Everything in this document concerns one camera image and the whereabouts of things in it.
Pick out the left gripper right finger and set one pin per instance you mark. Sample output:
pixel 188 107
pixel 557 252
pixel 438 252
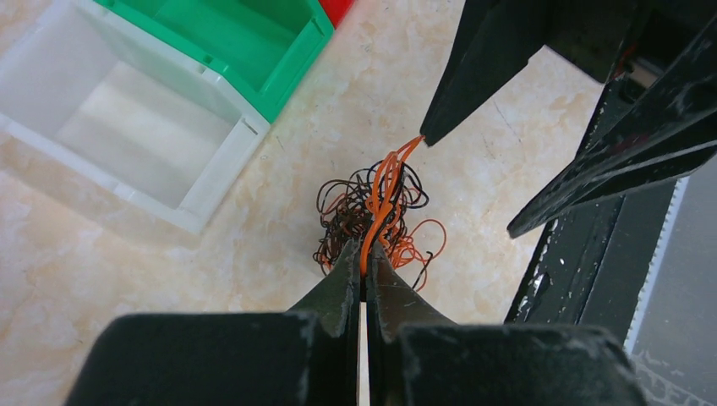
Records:
pixel 392 303

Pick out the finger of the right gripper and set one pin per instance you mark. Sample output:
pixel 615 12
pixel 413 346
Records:
pixel 667 133
pixel 494 41

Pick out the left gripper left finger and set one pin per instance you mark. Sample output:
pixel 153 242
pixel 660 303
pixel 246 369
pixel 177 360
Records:
pixel 335 300

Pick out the red plastic bin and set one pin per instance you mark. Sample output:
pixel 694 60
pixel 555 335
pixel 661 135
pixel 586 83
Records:
pixel 336 10

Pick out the green plastic bin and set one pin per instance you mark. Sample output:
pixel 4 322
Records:
pixel 263 49

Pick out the white plastic bin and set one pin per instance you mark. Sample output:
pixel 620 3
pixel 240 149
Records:
pixel 124 109

